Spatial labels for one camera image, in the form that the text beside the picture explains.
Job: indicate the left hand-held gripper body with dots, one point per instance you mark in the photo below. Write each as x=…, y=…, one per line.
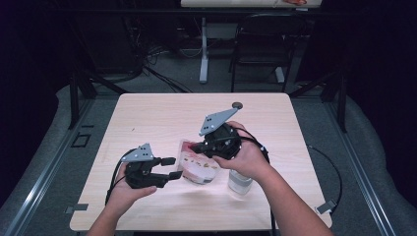
x=141, y=177

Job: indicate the black folding chair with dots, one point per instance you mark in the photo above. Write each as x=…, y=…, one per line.
x=265, y=42

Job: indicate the person's right hand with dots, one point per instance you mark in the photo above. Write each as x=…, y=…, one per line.
x=250, y=157

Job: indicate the orange thing on desk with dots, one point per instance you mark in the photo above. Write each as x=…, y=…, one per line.
x=295, y=2

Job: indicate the red white spouted refill pouch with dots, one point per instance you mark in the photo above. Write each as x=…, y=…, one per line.
x=200, y=168

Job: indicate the white desk with metal legs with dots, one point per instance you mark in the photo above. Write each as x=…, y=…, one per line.
x=204, y=59

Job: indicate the person's left hand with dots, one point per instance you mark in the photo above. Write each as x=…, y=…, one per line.
x=126, y=196

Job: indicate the aluminium floor rail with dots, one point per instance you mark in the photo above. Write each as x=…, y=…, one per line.
x=357, y=167
x=46, y=170

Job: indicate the black metal stand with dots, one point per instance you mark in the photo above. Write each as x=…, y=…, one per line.
x=73, y=98
x=341, y=101

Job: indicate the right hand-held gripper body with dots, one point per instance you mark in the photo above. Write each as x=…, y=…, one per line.
x=224, y=142

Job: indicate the grey tape strip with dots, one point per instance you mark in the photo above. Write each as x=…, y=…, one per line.
x=77, y=207

